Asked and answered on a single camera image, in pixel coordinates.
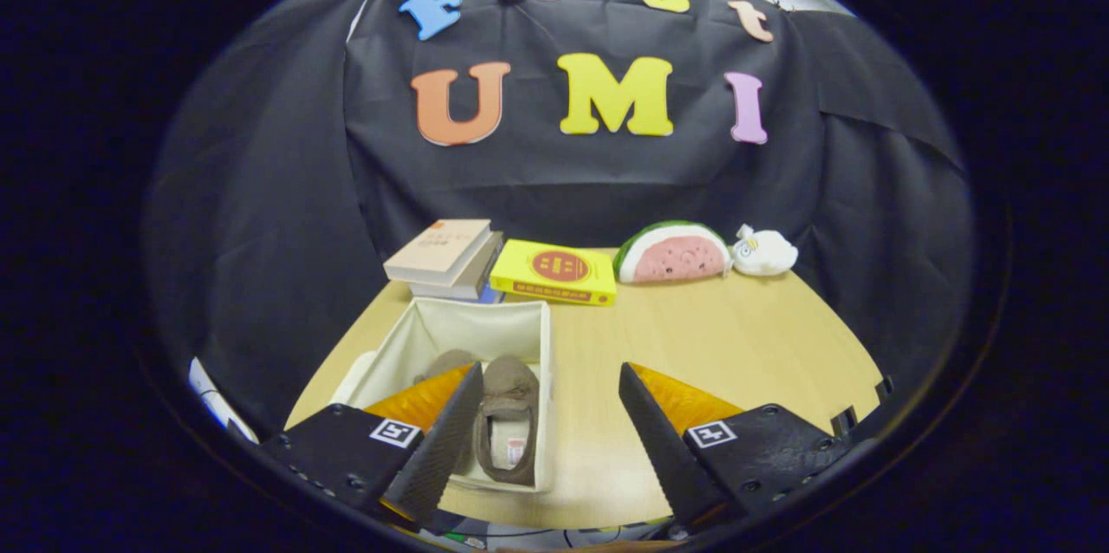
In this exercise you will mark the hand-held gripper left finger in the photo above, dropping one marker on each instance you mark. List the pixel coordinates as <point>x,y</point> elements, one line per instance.
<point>442,449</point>

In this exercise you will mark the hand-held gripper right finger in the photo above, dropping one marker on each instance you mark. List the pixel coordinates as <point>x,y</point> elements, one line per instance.
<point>663,449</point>

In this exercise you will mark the brown fuzzy shoe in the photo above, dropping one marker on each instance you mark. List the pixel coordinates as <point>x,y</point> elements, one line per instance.
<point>511,380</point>
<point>446,360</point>

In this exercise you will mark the beige fabric storage box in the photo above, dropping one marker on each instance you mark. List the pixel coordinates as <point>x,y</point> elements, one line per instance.
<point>459,323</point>

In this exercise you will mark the blue book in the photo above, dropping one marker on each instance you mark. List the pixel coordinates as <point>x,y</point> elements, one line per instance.
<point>491,296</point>

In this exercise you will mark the yellow book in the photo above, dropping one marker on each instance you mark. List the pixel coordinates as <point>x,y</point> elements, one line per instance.
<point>598,276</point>

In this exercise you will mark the watermelon slice plush toy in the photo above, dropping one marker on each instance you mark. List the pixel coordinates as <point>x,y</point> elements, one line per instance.
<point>676,258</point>

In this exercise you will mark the beige cover book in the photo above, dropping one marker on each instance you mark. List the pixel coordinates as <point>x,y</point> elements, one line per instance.
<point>437,248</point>

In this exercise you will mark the white plush toy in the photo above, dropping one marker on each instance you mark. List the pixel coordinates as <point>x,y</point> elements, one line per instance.
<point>767,251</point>

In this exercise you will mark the white striped object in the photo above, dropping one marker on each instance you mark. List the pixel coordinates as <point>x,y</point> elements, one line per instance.
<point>212,393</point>

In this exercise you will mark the black backdrop cloth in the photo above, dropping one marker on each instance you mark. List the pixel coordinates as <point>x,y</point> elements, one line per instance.
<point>563,180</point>

